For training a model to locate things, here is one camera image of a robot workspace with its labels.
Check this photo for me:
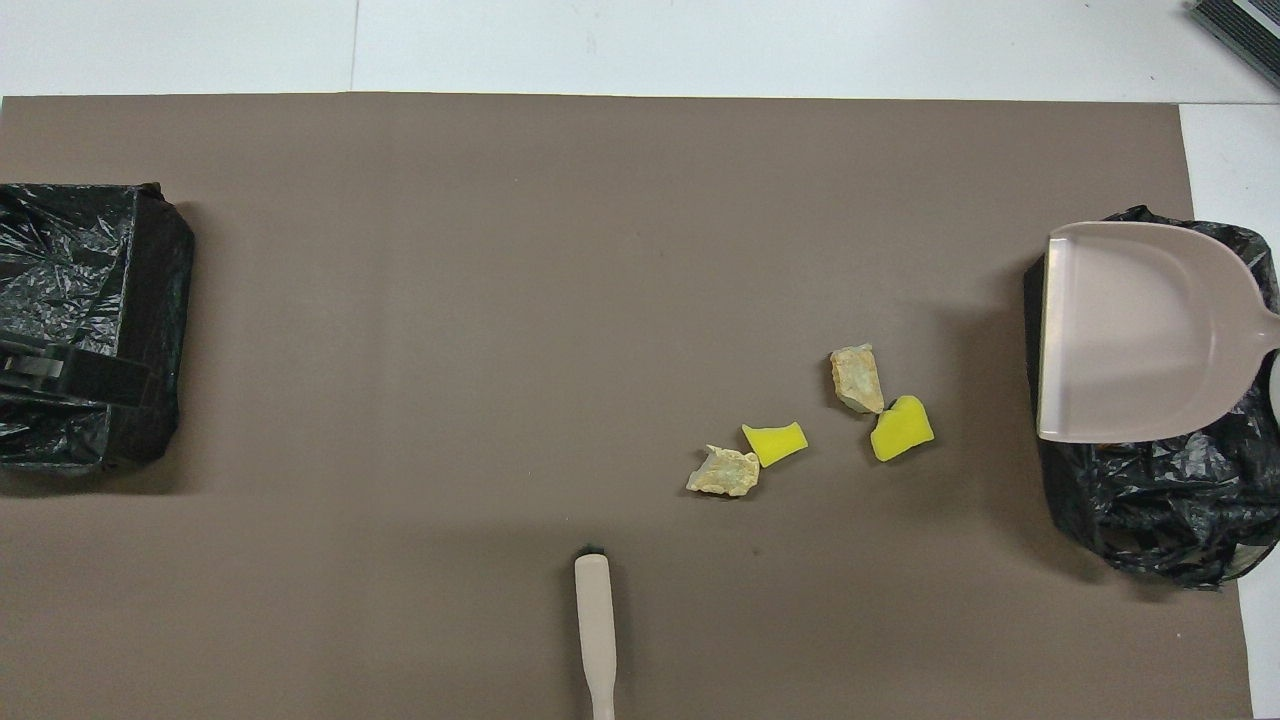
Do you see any grey ribbed device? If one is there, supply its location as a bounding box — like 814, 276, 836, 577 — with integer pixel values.
1187, 0, 1280, 91

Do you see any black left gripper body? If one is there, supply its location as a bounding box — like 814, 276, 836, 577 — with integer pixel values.
0, 340, 161, 407

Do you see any beige plastic dustpan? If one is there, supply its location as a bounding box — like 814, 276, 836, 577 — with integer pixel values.
1035, 221, 1280, 444

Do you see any rectangular bin with black bag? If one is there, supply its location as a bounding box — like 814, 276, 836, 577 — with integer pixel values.
0, 182, 196, 474

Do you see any bin with crumpled black bag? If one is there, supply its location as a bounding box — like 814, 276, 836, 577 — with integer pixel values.
1023, 206, 1280, 591

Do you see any brown paper table mat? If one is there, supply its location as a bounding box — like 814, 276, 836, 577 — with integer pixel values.
0, 93, 1254, 720

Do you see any pale beige rock chunk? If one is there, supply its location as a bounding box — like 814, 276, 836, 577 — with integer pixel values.
685, 445, 761, 498
829, 343, 886, 416

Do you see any yellow sponge piece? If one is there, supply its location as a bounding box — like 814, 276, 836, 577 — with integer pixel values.
741, 421, 809, 468
869, 394, 936, 463

